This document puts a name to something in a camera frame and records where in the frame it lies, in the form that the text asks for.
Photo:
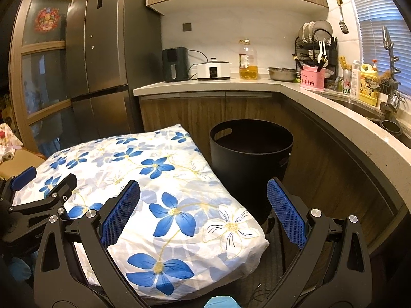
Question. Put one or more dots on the wooden chair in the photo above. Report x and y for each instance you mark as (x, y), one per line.
(19, 163)

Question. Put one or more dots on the window blind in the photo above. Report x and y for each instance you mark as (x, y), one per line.
(372, 38)

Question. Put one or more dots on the pink utensil holder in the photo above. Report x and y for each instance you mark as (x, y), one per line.
(311, 80)

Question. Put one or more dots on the grey refrigerator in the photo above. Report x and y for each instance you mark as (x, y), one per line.
(112, 38)

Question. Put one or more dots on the person's right hand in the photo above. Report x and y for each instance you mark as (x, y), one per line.
(221, 303)

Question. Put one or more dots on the white bottle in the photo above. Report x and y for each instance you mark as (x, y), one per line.
(355, 81)

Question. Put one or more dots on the hanging metal spatula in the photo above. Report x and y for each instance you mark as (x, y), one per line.
(344, 27)

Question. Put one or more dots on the red round door decoration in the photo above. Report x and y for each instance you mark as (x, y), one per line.
(47, 19)

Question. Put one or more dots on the white rice cooker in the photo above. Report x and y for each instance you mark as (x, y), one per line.
(213, 70)

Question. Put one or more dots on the blue floral blanket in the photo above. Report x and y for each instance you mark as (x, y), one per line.
(179, 179)

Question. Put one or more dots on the silver green can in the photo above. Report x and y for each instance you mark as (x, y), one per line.
(346, 83)

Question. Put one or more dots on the cooking oil bottle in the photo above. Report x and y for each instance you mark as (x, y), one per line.
(248, 67)

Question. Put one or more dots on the dark wall socket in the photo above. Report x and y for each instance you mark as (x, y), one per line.
(187, 27)

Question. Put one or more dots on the black dish rack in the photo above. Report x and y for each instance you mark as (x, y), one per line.
(301, 46)

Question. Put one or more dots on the steel bowl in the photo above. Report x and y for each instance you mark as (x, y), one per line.
(282, 74)

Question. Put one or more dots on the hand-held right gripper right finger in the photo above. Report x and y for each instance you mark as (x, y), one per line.
(287, 211)

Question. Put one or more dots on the floral cloth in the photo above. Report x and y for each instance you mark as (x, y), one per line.
(8, 141)

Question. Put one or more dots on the black round bin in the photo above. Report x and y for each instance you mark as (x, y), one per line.
(250, 166)

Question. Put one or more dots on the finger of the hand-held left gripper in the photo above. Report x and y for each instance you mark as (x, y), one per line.
(23, 178)
(61, 195)

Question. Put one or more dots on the wooden glass door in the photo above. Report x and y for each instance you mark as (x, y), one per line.
(17, 70)

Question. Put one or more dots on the yellow detergent bottle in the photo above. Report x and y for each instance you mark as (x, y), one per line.
(368, 86)

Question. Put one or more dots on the steel faucet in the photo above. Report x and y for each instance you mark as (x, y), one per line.
(389, 45)

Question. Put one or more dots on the large white plate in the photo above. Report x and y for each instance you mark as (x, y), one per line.
(322, 29)

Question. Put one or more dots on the steel sink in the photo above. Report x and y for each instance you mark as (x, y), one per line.
(359, 107)

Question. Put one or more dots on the steel cup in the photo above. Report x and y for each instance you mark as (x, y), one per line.
(391, 127)

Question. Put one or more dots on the black air fryer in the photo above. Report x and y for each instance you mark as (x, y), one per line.
(175, 64)

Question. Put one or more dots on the person's left hand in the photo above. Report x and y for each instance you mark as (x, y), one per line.
(20, 269)

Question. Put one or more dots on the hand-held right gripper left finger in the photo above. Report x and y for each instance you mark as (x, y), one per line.
(120, 211)

